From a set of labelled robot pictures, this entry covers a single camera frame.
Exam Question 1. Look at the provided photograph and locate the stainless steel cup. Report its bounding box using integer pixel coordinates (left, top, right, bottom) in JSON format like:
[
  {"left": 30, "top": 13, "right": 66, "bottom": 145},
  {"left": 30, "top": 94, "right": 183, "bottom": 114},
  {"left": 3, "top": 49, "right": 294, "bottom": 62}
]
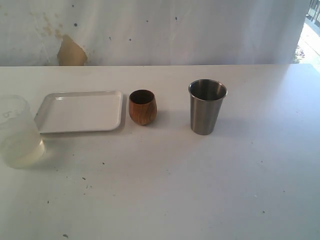
[{"left": 188, "top": 79, "right": 228, "bottom": 136}]

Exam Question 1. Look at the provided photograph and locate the frosted translucent plastic cup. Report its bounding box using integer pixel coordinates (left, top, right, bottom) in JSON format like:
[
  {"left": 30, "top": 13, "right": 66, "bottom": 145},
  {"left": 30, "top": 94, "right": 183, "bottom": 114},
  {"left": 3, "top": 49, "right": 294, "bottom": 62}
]
[{"left": 0, "top": 94, "right": 46, "bottom": 169}]

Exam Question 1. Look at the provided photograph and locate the white rectangular tray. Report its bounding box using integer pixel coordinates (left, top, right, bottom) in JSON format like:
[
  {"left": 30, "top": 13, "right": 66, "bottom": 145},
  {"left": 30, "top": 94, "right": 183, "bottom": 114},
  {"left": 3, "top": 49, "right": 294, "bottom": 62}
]
[{"left": 34, "top": 90, "right": 123, "bottom": 134}]

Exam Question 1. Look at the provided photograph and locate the brown wooden cup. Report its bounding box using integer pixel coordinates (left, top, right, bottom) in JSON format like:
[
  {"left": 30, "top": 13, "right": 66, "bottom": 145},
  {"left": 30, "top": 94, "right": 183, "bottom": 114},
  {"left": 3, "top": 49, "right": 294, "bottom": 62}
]
[{"left": 128, "top": 89, "right": 158, "bottom": 126}]

